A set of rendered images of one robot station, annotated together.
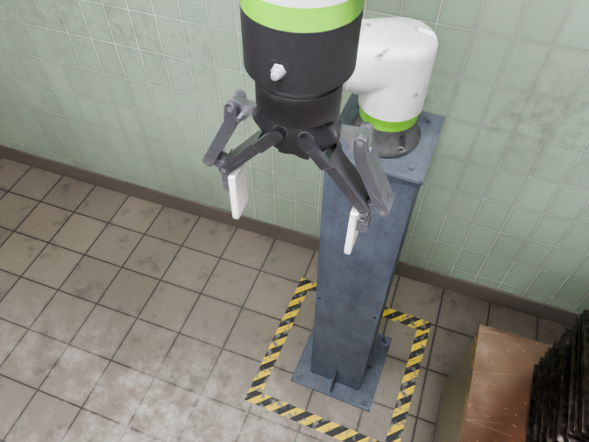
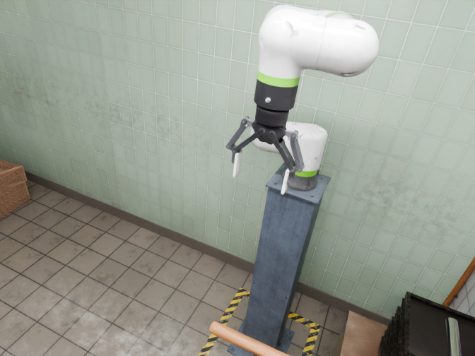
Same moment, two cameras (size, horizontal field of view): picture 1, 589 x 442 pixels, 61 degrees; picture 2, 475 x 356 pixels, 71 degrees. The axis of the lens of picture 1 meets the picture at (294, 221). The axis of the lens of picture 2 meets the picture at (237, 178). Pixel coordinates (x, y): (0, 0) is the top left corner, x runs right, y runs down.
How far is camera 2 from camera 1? 0.38 m
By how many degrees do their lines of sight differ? 18
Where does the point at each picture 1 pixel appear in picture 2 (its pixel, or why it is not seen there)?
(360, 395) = not seen: outside the picture
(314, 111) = (277, 119)
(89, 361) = (98, 322)
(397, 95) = (307, 157)
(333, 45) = (288, 92)
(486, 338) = (353, 318)
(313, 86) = (279, 107)
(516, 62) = (369, 162)
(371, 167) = (296, 147)
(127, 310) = (128, 293)
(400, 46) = (309, 133)
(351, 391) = not seen: outside the picture
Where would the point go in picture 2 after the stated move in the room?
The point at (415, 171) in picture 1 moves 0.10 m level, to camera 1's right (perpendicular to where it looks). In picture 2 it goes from (314, 198) to (339, 200)
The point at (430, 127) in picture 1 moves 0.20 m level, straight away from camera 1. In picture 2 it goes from (323, 181) to (331, 160)
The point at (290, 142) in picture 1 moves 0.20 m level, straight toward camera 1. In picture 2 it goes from (265, 136) to (265, 183)
